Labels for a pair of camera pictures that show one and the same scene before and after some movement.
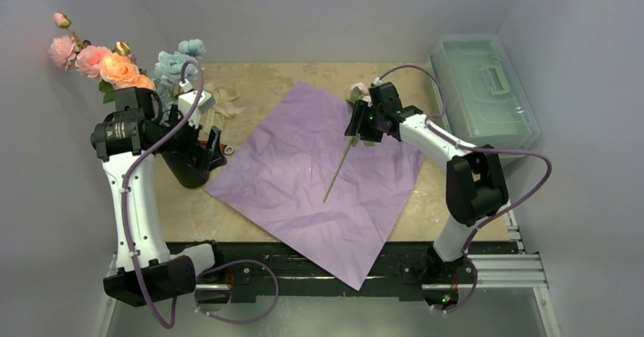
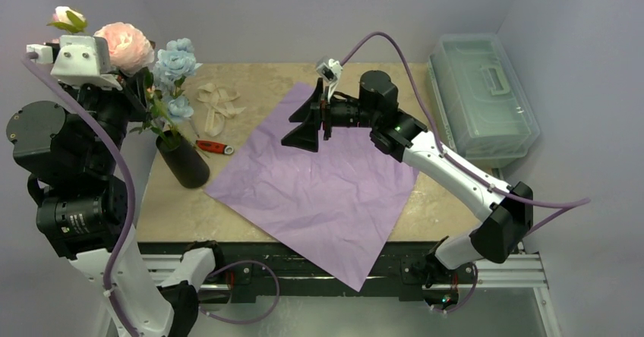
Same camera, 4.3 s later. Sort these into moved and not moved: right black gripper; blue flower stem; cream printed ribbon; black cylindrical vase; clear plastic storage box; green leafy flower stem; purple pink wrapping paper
Moved: green leafy flower stem; blue flower stem; right black gripper
Not moved: clear plastic storage box; cream printed ribbon; black cylindrical vase; purple pink wrapping paper
